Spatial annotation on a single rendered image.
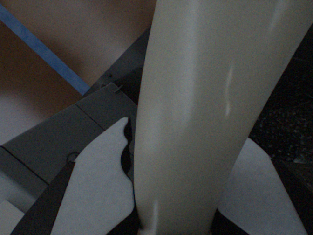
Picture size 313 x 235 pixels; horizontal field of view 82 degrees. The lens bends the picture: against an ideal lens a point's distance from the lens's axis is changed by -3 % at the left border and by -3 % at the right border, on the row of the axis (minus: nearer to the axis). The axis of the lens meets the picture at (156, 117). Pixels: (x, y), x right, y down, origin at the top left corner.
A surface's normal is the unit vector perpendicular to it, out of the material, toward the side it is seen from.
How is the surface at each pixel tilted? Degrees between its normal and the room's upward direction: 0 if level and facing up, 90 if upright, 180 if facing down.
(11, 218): 90
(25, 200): 0
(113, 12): 0
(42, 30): 0
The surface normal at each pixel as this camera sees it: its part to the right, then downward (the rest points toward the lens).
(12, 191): -0.21, 0.40
